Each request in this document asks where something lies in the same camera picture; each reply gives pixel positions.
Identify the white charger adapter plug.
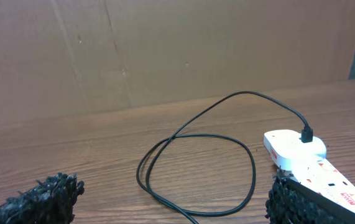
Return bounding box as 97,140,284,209
264,129,327,171

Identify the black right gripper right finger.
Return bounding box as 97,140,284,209
265,175,355,224

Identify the black USB charging cable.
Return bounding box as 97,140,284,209
136,90,314,224

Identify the brown cardboard backdrop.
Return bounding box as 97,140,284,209
0,0,355,124

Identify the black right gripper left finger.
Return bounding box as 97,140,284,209
0,172,85,224

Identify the white power strip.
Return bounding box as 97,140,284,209
292,159,355,213

